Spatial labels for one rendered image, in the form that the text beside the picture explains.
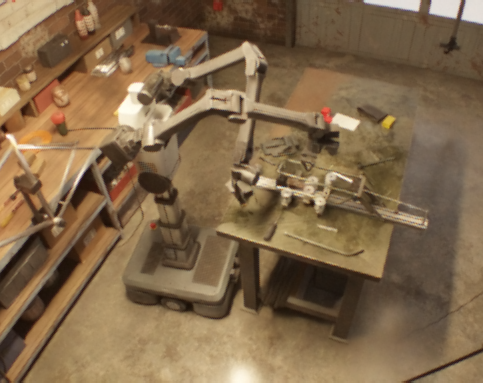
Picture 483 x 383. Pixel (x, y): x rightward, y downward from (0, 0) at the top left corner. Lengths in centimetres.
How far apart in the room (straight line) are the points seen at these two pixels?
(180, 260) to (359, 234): 113
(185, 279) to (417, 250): 159
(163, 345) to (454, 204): 233
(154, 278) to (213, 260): 37
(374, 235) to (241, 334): 110
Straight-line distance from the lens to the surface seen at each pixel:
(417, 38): 497
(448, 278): 318
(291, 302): 263
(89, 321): 301
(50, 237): 276
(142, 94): 187
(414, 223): 217
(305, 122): 172
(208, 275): 268
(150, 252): 284
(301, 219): 211
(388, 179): 236
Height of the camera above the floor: 250
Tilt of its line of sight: 47 degrees down
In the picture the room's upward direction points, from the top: 3 degrees counter-clockwise
